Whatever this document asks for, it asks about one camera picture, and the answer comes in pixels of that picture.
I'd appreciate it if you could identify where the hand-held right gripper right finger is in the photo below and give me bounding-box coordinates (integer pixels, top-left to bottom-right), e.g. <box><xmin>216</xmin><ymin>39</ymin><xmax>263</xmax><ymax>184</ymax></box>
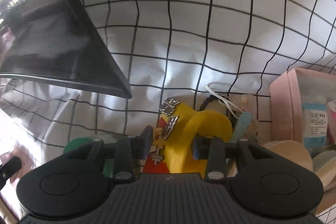
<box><xmin>192</xmin><ymin>135</ymin><xmax>266</xmax><ymax>180</ymax></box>

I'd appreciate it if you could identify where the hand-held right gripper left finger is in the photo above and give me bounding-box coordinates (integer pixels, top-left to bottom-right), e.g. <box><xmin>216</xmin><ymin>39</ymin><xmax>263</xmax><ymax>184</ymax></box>
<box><xmin>68</xmin><ymin>126</ymin><xmax>153</xmax><ymax>180</ymax></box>

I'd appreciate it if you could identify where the yellow plastic toy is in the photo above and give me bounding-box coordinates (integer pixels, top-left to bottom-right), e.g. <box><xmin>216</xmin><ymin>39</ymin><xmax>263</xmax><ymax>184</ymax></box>
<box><xmin>152</xmin><ymin>98</ymin><xmax>234</xmax><ymax>174</ymax></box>

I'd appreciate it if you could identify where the red card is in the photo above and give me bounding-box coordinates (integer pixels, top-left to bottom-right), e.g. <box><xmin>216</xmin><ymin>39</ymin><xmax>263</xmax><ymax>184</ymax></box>
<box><xmin>142</xmin><ymin>154</ymin><xmax>169</xmax><ymax>174</ymax></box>

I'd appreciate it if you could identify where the black hair tie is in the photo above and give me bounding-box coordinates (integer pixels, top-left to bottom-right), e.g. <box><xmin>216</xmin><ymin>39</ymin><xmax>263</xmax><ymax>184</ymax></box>
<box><xmin>197</xmin><ymin>95</ymin><xmax>229</xmax><ymax>112</ymax></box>

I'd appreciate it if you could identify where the blue face mask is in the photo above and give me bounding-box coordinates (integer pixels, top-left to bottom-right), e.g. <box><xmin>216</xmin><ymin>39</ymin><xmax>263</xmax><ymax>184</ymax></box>
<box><xmin>204</xmin><ymin>84</ymin><xmax>253</xmax><ymax>147</ymax></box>

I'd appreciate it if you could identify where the cream round zip pouch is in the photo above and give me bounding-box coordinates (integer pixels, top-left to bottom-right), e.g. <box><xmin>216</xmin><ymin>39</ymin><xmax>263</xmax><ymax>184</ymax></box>
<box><xmin>261</xmin><ymin>140</ymin><xmax>336</xmax><ymax>189</ymax></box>

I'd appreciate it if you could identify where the pink cardboard box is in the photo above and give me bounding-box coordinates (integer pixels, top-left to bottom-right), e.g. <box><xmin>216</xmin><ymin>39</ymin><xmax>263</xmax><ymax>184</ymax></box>
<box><xmin>269</xmin><ymin>68</ymin><xmax>336</xmax><ymax>151</ymax></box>

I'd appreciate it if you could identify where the white and blue tissue pack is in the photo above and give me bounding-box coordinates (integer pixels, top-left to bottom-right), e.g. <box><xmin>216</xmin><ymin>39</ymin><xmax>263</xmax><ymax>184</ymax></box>
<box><xmin>301</xmin><ymin>102</ymin><xmax>328</xmax><ymax>150</ymax></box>

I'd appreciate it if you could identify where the colourful printed tissue pack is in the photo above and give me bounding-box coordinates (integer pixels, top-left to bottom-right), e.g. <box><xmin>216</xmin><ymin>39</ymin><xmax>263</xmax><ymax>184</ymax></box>
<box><xmin>326</xmin><ymin>101</ymin><xmax>336</xmax><ymax>144</ymax></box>

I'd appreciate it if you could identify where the person's left hand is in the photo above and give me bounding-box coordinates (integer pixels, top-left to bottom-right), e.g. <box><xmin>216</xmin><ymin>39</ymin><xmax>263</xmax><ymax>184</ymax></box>
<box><xmin>0</xmin><ymin>144</ymin><xmax>38</xmax><ymax>184</ymax></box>

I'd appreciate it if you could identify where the green lid glass jar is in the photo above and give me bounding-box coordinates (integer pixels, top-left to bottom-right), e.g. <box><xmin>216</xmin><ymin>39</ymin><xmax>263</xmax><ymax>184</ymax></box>
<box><xmin>63</xmin><ymin>136</ymin><xmax>117</xmax><ymax>178</ymax></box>

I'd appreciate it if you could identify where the white black checked cloth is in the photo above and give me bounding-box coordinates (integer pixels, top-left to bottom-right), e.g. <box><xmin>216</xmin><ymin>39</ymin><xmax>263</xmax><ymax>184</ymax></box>
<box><xmin>0</xmin><ymin>0</ymin><xmax>336</xmax><ymax>224</ymax></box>

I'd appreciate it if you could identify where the dark flat monitor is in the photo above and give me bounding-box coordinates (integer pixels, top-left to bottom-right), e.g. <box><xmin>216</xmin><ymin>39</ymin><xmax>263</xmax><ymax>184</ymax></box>
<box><xmin>0</xmin><ymin>0</ymin><xmax>132</xmax><ymax>99</ymax></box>

